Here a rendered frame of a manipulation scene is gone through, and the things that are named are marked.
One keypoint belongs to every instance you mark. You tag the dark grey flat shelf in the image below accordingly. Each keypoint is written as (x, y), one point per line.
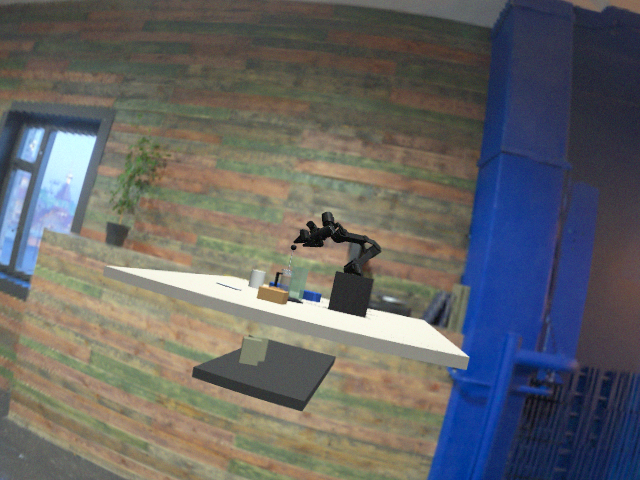
(288, 377)

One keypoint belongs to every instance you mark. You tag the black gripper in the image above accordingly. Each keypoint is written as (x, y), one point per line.
(311, 240)

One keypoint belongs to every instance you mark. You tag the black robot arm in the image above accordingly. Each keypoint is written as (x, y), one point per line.
(340, 235)

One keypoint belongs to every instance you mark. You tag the white cylinder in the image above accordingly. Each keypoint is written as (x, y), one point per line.
(256, 279)

